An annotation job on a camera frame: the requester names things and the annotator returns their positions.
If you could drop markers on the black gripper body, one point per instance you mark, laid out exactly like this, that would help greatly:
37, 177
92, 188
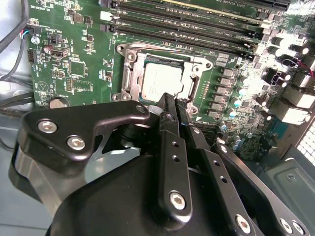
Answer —
118, 204

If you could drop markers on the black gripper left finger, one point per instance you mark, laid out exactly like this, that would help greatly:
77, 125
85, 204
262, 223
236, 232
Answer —
73, 118

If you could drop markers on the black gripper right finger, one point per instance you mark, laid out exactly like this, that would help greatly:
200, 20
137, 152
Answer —
216, 177

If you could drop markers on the metal socket cover frame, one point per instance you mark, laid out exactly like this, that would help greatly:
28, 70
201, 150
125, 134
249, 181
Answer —
137, 73

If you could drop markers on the silver CPU chip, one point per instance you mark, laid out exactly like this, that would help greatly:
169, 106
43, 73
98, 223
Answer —
160, 78

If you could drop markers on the thin metal locking lever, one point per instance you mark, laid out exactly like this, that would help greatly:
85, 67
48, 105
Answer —
172, 50

